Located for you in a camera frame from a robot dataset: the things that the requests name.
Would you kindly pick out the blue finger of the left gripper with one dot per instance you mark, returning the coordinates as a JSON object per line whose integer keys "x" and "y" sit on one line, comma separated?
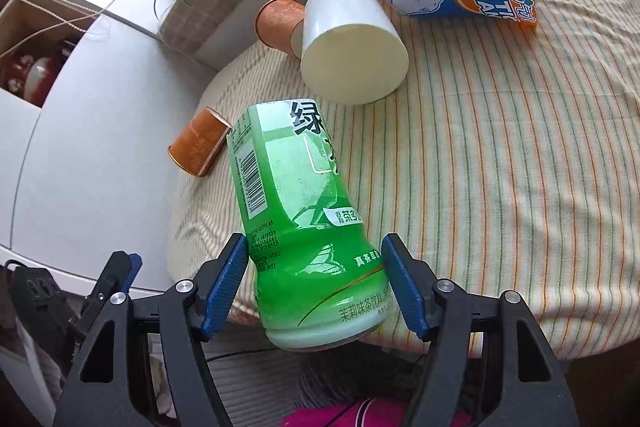
{"x": 135, "y": 266}

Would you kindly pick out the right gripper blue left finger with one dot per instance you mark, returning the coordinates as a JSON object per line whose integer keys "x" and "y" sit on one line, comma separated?
{"x": 218, "y": 281}

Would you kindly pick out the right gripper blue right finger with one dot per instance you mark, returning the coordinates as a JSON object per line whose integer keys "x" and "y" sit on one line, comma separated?
{"x": 412, "y": 281}

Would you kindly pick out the green tea cup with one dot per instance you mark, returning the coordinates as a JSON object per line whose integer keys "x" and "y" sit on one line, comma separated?
{"x": 319, "y": 281}

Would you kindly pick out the brown paper cup left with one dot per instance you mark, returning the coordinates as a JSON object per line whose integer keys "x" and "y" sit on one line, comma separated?
{"x": 199, "y": 143}

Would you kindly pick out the brown paper cup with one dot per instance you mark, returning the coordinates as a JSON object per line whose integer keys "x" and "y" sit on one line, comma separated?
{"x": 199, "y": 143}
{"x": 279, "y": 24}

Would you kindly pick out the white plastic cup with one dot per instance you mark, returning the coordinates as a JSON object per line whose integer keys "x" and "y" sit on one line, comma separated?
{"x": 351, "y": 53}

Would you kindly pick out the brown paper cup centre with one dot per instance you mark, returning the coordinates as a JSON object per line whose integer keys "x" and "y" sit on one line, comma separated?
{"x": 279, "y": 24}

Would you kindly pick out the white cabinet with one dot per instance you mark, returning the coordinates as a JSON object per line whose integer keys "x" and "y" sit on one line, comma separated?
{"x": 88, "y": 172}

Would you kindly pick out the striped yellow table cloth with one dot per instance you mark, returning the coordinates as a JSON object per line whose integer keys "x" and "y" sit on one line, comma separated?
{"x": 509, "y": 159}

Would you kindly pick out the red white vase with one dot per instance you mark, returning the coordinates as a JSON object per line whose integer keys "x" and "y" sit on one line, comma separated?
{"x": 30, "y": 78}

